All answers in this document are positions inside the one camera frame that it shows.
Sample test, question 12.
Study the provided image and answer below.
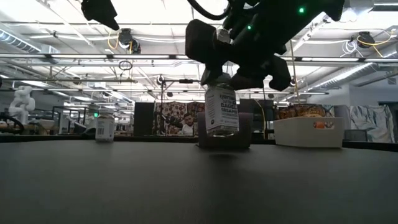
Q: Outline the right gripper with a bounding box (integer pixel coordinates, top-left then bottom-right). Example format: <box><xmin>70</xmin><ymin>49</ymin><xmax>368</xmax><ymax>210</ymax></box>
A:
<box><xmin>185</xmin><ymin>12</ymin><xmax>292</xmax><ymax>91</ymax></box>

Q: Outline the long ceiling light strip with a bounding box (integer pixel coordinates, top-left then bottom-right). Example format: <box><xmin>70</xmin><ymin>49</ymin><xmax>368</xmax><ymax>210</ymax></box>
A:
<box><xmin>0</xmin><ymin>53</ymin><xmax>190</xmax><ymax>60</ymax></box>
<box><xmin>292</xmin><ymin>57</ymin><xmax>398</xmax><ymax>62</ymax></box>

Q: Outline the red patterned cloth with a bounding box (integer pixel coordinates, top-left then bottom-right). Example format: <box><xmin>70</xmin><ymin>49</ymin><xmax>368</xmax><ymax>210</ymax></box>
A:
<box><xmin>186</xmin><ymin>101</ymin><xmax>206</xmax><ymax>114</ymax></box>

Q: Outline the horizontal ceiling pipe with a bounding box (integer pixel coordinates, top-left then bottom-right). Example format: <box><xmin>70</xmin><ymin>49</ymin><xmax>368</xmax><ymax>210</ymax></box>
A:
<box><xmin>0</xmin><ymin>77</ymin><xmax>138</xmax><ymax>83</ymax></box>

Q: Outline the grey translucent plastic bin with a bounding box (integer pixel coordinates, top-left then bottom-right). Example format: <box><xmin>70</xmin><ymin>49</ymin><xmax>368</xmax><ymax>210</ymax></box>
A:
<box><xmin>197</xmin><ymin>111</ymin><xmax>252</xmax><ymax>149</ymax></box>

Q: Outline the person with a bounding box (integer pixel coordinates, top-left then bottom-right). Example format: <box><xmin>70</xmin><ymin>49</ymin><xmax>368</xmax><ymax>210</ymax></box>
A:
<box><xmin>180</xmin><ymin>112</ymin><xmax>195</xmax><ymax>137</ymax></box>

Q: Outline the cream dotted cloth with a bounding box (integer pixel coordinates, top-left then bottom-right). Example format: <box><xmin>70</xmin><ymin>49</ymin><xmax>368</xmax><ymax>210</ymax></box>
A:
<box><xmin>154</xmin><ymin>101</ymin><xmax>187</xmax><ymax>136</ymax></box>

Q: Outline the black metal stand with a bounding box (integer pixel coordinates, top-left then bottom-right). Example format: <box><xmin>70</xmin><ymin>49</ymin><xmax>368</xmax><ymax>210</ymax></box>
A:
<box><xmin>156</xmin><ymin>74</ymin><xmax>211</xmax><ymax>138</ymax></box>

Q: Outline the black upright panel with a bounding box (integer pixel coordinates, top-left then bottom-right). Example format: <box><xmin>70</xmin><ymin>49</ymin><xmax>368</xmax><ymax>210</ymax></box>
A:
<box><xmin>134</xmin><ymin>101</ymin><xmax>155</xmax><ymax>137</ymax></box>

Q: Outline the grey board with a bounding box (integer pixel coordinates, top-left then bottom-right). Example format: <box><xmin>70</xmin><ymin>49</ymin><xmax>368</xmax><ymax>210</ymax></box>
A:
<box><xmin>334</xmin><ymin>104</ymin><xmax>352</xmax><ymax>131</ymax></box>

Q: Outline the white robot figure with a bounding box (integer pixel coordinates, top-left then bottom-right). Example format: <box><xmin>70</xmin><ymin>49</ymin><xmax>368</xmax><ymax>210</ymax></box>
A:
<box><xmin>8</xmin><ymin>86</ymin><xmax>35</xmax><ymax>125</ymax></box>

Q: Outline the black curved tube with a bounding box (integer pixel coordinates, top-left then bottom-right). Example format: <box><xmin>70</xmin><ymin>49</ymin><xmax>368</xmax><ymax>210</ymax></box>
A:
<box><xmin>0</xmin><ymin>113</ymin><xmax>25</xmax><ymax>135</ymax></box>

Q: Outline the dark box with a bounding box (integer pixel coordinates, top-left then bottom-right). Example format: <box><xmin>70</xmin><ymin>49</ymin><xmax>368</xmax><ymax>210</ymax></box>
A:
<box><xmin>343</xmin><ymin>129</ymin><xmax>369</xmax><ymax>142</ymax></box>

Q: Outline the blue white patterned cloth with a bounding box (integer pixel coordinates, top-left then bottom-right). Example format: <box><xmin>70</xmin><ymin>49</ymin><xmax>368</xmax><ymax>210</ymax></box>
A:
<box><xmin>349</xmin><ymin>104</ymin><xmax>396</xmax><ymax>143</ymax></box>

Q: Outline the black ceiling device yellow cable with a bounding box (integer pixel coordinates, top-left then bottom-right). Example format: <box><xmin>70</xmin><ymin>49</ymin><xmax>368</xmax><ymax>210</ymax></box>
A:
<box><xmin>128</xmin><ymin>37</ymin><xmax>142</xmax><ymax>54</ymax></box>

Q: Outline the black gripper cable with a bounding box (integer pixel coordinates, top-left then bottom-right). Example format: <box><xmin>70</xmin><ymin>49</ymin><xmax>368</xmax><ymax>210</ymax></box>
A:
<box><xmin>186</xmin><ymin>0</ymin><xmax>233</xmax><ymax>20</ymax></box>

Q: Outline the yellow cord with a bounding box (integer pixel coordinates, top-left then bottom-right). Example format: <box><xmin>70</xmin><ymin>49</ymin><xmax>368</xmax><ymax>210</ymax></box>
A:
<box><xmin>253</xmin><ymin>99</ymin><xmax>267</xmax><ymax>139</ymax></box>

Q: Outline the ribbed ceiling air duct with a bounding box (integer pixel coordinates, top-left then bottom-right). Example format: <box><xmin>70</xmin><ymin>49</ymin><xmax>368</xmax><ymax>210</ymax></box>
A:
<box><xmin>0</xmin><ymin>29</ymin><xmax>43</xmax><ymax>54</ymax></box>
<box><xmin>306</xmin><ymin>62</ymin><xmax>379</xmax><ymax>93</ymax></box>

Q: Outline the black metal frame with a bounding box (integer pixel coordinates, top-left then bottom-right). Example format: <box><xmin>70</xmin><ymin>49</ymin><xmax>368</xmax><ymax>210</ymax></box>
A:
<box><xmin>51</xmin><ymin>105</ymin><xmax>88</xmax><ymax>135</ymax></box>

